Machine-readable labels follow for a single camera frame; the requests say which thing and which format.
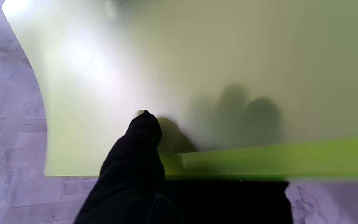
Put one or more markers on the yellow-green translucent file folder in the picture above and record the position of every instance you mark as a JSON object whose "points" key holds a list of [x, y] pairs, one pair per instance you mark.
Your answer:
{"points": [[166, 62]]}

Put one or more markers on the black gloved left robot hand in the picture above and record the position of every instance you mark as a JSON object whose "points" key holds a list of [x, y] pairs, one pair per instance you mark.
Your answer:
{"points": [[135, 186]]}

